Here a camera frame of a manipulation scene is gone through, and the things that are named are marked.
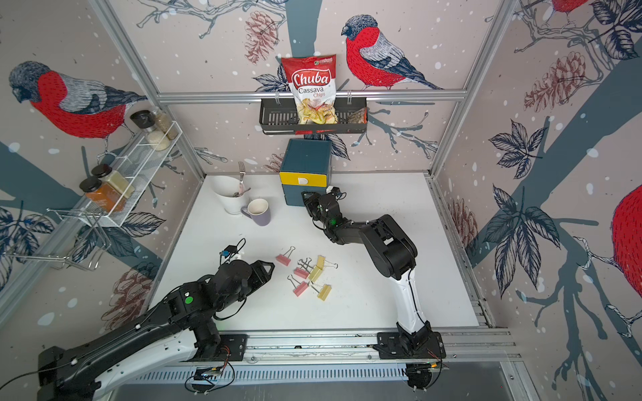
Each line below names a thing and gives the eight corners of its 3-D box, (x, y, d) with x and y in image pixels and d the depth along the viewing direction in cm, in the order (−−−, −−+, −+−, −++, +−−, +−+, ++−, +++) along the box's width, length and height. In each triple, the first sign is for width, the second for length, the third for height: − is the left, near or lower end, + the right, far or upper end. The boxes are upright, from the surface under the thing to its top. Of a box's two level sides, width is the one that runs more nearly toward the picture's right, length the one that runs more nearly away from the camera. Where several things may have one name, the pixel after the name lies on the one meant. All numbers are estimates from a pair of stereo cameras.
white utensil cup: (217, 215, 106) (205, 195, 96) (224, 195, 114) (214, 175, 104) (244, 215, 106) (235, 195, 96) (249, 195, 114) (242, 175, 104)
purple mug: (243, 226, 103) (237, 214, 96) (247, 210, 109) (242, 197, 102) (270, 226, 103) (266, 214, 96) (273, 210, 109) (269, 197, 102)
